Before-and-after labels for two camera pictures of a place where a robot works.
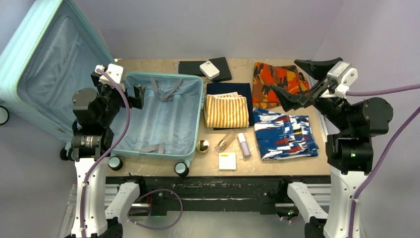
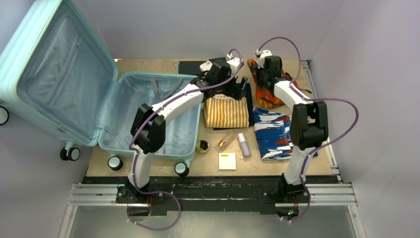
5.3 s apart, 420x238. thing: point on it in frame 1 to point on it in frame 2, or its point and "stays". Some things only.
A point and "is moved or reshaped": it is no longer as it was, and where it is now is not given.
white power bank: [208, 69] stays
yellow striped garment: [227, 110] stays
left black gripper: [137, 100] to [235, 92]
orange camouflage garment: [289, 78] is moved or reshaped
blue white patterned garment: [282, 136] stays
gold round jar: [202, 147] stays
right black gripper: [289, 99] to [259, 83]
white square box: [227, 161] stays
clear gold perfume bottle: [226, 140] stays
